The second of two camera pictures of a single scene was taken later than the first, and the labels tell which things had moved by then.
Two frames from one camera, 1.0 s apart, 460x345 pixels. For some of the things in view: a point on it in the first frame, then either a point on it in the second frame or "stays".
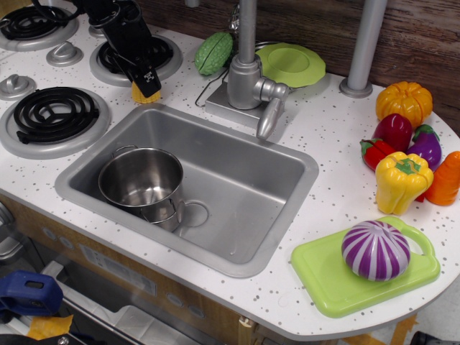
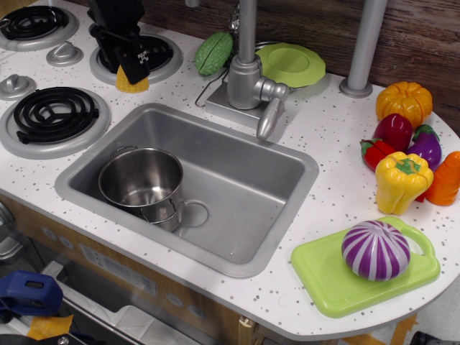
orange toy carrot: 445,183 stays
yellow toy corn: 140,98 -> 123,83
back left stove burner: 38,29 stays
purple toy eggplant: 426,142 stays
